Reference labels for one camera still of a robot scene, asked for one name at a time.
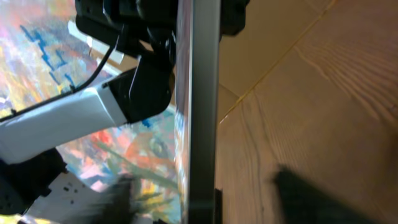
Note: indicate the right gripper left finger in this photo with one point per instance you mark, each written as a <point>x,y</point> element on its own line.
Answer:
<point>112,207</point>

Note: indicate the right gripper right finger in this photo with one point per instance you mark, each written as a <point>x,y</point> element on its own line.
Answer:
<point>303,203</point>

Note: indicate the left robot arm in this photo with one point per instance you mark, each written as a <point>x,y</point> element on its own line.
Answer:
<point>176,44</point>

